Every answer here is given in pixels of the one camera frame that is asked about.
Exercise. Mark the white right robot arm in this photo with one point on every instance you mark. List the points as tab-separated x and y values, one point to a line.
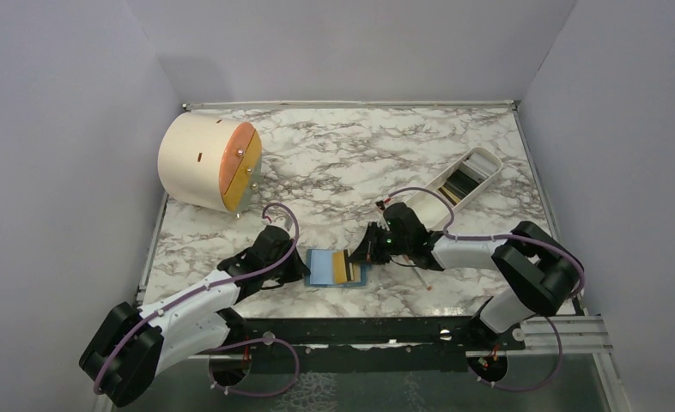
539	272

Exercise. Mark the blue card holder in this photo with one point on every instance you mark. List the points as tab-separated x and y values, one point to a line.
320	271

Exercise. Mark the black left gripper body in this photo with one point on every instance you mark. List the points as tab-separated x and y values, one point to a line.
290	271

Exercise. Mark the orange capped white marker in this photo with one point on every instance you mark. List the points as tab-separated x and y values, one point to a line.
425	284

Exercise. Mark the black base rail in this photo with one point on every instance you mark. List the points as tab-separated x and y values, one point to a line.
319	345

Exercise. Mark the cream oblong plastic tray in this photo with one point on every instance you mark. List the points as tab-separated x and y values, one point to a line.
430	211

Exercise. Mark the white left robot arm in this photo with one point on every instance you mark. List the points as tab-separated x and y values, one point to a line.
172	324

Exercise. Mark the grey card stack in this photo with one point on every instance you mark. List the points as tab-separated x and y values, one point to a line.
469	175

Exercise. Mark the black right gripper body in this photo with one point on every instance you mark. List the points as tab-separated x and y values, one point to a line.
400	245

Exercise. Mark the cream cylinder orange lid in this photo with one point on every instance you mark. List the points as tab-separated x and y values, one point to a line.
210	162

